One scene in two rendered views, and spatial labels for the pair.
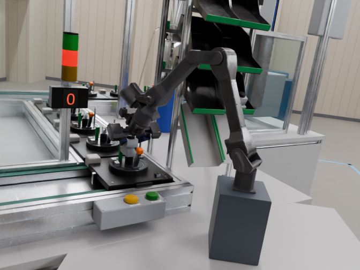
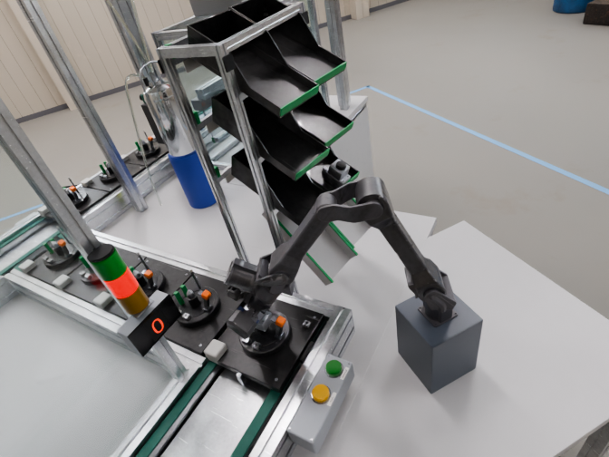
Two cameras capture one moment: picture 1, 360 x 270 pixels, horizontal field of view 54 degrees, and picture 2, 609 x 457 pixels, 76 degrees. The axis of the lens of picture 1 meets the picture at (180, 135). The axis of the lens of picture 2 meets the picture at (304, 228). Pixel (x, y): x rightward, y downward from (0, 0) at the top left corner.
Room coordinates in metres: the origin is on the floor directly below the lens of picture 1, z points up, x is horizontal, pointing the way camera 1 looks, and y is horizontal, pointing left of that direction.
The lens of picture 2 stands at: (0.48, 0.22, 1.82)
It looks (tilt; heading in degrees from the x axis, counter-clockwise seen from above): 38 degrees down; 342
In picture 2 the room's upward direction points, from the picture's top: 14 degrees counter-clockwise
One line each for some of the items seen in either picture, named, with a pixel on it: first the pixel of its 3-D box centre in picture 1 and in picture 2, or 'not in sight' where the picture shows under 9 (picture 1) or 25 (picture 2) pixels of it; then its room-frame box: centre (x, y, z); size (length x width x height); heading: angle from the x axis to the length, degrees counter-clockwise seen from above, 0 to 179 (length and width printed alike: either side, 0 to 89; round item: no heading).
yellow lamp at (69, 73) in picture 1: (69, 73); (131, 297); (1.17, 0.39, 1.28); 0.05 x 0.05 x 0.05
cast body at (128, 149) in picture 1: (128, 143); (253, 312); (1.19, 0.18, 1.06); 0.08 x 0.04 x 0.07; 35
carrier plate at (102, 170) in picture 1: (127, 170); (266, 336); (1.18, 0.17, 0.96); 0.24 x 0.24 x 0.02; 34
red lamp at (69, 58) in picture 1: (69, 57); (120, 281); (1.17, 0.39, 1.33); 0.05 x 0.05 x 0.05
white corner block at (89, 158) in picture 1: (92, 160); (216, 351); (1.20, 0.31, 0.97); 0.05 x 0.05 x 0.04; 34
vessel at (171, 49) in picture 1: (169, 57); (167, 109); (2.18, 0.12, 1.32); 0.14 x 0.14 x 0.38
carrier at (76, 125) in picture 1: (85, 120); (139, 278); (1.59, 0.45, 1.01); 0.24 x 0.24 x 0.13; 34
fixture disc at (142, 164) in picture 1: (128, 165); (265, 332); (1.18, 0.17, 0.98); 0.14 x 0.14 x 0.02
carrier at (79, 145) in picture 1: (103, 136); (192, 298); (1.39, 0.31, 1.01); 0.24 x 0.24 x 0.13; 34
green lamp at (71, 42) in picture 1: (70, 42); (108, 263); (1.17, 0.39, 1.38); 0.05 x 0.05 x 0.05
